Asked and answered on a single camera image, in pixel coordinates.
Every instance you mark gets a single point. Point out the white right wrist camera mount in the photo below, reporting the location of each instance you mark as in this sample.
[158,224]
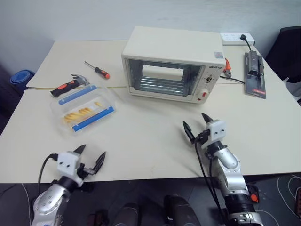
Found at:
[216,130]

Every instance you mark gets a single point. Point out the cream toaster oven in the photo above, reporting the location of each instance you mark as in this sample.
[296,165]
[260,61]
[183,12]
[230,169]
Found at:
[174,42]

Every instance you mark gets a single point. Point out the grey object beside chair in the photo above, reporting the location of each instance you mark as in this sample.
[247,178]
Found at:
[294,89]

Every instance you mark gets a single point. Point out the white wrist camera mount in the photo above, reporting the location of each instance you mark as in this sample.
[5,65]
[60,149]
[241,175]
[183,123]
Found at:
[67,163]
[216,130]

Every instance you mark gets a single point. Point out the black chair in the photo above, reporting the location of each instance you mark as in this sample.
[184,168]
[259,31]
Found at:
[287,51]

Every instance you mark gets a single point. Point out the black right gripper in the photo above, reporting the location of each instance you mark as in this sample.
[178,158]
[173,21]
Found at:
[203,138]

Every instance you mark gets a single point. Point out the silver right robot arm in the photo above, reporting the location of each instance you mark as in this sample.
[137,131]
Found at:
[231,174]

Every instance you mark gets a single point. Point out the clear container with blue clips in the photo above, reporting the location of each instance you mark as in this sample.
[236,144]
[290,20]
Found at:
[94,103]

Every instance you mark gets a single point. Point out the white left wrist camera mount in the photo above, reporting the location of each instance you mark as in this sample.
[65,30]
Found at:
[67,163]

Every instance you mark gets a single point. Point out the grey metal stapler tool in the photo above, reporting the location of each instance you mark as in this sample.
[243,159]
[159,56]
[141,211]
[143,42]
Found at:
[255,82]

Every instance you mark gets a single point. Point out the blue rolled mat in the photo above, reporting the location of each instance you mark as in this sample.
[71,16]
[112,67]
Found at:
[21,77]

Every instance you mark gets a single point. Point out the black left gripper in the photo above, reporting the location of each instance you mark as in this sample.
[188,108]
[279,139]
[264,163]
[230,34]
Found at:
[82,171]

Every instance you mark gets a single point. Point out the orange black device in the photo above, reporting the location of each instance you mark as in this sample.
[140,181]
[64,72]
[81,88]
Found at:
[254,195]

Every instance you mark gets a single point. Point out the red black screwdriver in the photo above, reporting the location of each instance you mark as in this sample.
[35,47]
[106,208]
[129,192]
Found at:
[101,71]

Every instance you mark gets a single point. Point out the dark rounded shape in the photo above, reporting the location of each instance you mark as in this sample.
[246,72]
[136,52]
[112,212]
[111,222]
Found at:
[179,210]
[127,214]

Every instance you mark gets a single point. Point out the black orange claw hammer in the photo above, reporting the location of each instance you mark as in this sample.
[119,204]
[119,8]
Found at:
[65,87]

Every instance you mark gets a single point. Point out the glass oven door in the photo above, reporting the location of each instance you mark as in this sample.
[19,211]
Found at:
[164,87]

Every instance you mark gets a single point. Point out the white power strip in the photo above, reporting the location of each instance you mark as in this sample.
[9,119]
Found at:
[231,38]

